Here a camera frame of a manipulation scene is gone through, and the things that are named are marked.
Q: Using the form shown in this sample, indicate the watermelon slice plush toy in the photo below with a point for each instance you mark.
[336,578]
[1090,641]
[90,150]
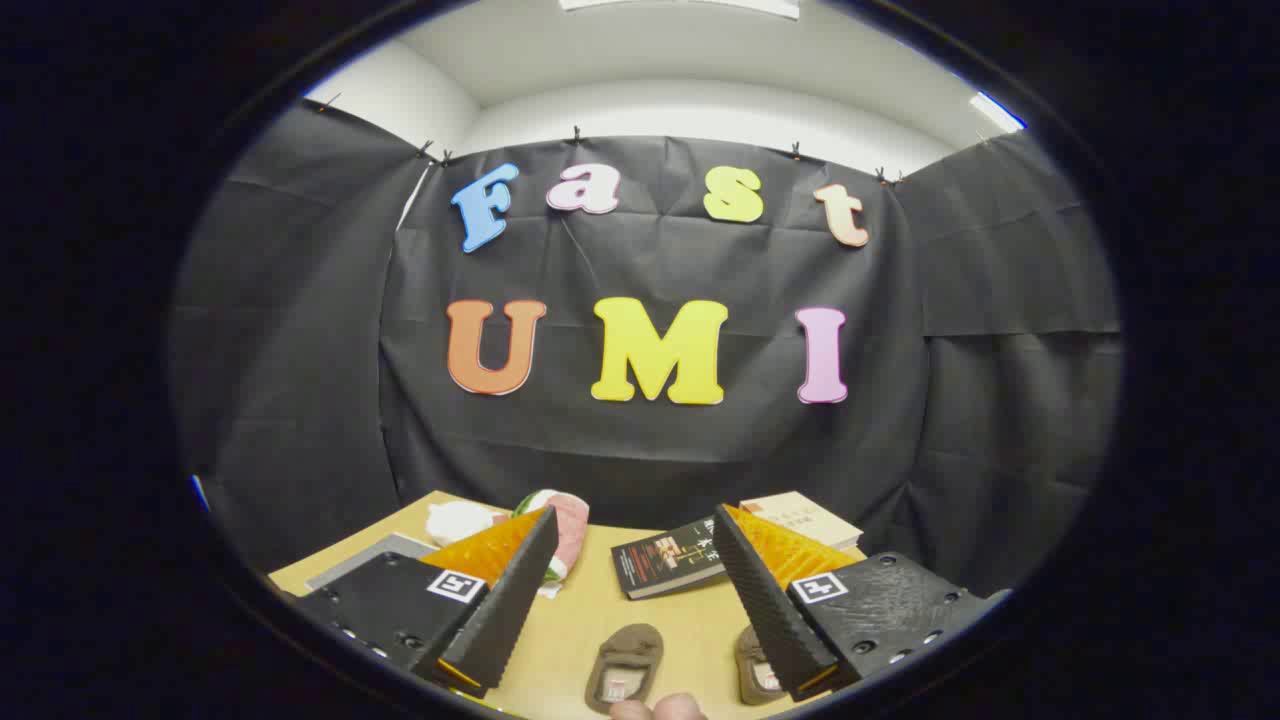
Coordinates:
[572,530]

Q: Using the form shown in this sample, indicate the ceiling light panel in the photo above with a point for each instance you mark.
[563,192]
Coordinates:
[995,110]
[690,5]

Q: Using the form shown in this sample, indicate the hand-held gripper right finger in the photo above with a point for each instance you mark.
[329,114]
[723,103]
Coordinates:
[765,610]

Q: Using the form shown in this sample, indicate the white plush toy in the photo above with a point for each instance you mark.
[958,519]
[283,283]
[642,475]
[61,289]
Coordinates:
[458,522]

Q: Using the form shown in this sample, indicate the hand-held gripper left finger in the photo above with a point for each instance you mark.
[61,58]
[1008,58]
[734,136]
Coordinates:
[510,610]

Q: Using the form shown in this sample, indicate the white storage box grey lid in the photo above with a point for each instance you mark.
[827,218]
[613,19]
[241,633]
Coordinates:
[400,545]

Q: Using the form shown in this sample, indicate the black paperback book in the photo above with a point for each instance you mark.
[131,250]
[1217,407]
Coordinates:
[665,560]

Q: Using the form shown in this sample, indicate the tan cover book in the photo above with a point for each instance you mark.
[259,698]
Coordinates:
[800,515]

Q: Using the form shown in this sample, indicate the black backdrop cloth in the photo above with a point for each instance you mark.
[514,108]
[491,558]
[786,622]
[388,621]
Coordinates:
[650,450]

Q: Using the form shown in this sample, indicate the brown fuzzy shoe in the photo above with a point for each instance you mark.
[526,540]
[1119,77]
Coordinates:
[625,650]
[752,655]

